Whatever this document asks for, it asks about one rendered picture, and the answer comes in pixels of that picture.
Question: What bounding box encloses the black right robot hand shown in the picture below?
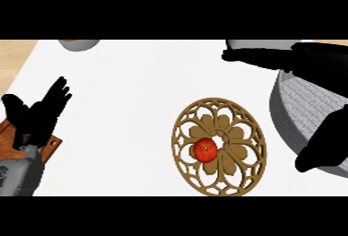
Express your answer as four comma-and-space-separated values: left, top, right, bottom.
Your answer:
219, 41, 348, 173

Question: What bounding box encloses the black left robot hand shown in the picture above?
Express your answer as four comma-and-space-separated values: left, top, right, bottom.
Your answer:
0, 76, 73, 151

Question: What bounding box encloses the grey rounded container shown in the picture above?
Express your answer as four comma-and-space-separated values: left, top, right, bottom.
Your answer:
224, 39, 303, 51

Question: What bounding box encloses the brown wooden cutting board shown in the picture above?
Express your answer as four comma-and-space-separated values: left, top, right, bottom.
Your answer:
0, 117, 63, 164

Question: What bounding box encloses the red tomato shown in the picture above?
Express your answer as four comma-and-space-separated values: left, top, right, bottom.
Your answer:
193, 136, 219, 164

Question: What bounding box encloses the round brown openwork placemat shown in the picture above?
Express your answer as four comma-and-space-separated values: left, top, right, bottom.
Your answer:
169, 97, 269, 197

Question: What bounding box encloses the grey woven basket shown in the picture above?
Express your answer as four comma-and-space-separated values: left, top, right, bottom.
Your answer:
269, 69, 348, 179

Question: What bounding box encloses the grey bowl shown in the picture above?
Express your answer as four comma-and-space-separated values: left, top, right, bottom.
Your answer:
57, 39, 101, 53

